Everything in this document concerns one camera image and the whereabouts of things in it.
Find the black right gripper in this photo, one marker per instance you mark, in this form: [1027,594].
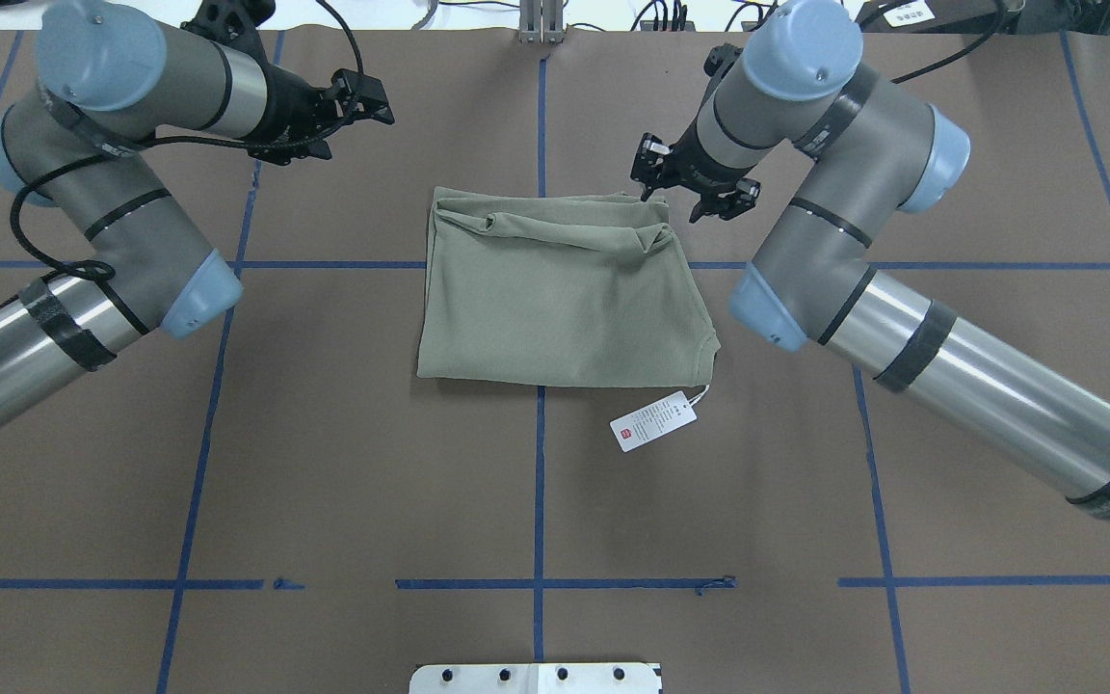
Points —
[700,171]

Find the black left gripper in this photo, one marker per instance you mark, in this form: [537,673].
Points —
[291,104]

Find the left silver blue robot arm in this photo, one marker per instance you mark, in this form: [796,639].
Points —
[122,258]

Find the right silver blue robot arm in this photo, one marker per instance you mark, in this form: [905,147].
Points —
[879,150]

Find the olive green long-sleeve shirt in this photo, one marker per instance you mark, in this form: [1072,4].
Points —
[587,291]

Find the white paper price tag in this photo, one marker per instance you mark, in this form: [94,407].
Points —
[656,420]

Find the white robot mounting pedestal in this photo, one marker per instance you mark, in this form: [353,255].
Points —
[566,677]

